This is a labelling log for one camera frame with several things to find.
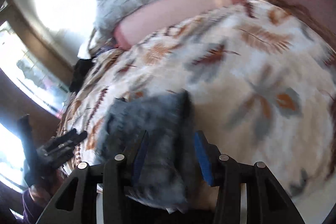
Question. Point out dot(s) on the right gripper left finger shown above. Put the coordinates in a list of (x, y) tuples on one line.
[(75, 200)]

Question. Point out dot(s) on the wooden stained glass door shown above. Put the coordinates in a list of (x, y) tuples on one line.
[(34, 82)]

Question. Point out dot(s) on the black cloth on bed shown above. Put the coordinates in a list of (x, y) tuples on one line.
[(80, 70)]

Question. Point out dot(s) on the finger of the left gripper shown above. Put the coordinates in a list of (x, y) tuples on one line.
[(58, 142), (62, 148)]

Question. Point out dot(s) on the white pillow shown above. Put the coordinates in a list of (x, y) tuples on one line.
[(87, 48)]

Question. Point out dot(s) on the leaf pattern bed cover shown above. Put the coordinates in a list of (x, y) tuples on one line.
[(261, 76)]

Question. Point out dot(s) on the person left hand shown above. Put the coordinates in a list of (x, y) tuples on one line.
[(42, 195)]

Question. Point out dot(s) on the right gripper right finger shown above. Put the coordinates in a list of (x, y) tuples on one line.
[(267, 201)]

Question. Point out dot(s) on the blue denim pants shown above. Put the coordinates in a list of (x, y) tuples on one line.
[(170, 176)]

